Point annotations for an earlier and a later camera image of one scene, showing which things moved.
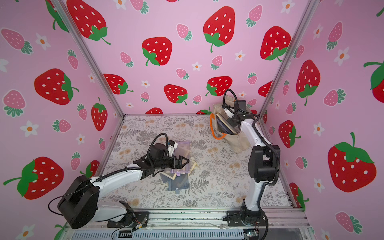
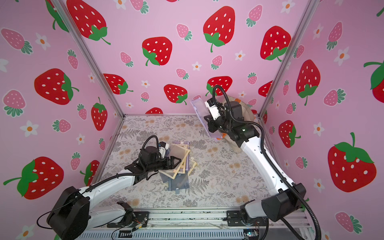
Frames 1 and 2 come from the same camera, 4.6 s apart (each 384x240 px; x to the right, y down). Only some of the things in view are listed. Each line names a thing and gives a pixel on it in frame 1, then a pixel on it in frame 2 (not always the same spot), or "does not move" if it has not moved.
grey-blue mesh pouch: (178, 183) does not move
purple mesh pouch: (183, 149) → (203, 111)
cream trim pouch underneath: (193, 164) does not move
